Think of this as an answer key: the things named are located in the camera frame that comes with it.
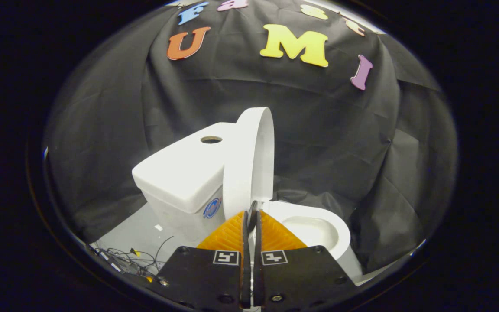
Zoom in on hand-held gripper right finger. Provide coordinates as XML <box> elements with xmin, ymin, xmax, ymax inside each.
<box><xmin>253</xmin><ymin>210</ymin><xmax>358</xmax><ymax>309</ymax></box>

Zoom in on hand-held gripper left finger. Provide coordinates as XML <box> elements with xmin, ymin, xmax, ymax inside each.
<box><xmin>156</xmin><ymin>210</ymin><xmax>252</xmax><ymax>309</ymax></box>

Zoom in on white toilet lid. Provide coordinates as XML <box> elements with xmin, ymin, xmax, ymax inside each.
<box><xmin>223</xmin><ymin>107</ymin><xmax>275</xmax><ymax>222</ymax></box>

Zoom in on white toilet seat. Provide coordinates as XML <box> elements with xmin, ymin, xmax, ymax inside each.
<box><xmin>262</xmin><ymin>200</ymin><xmax>351</xmax><ymax>260</ymax></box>

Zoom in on white toilet with tank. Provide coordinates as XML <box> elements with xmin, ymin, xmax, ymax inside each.
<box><xmin>132</xmin><ymin>122</ymin><xmax>363</xmax><ymax>282</ymax></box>

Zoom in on black backdrop cloth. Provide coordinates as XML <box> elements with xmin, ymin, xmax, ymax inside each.
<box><xmin>44</xmin><ymin>0</ymin><xmax>458</xmax><ymax>274</ymax></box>

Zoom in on black floor cables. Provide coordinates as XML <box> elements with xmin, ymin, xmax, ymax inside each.
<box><xmin>89</xmin><ymin>235</ymin><xmax>175</xmax><ymax>278</ymax></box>

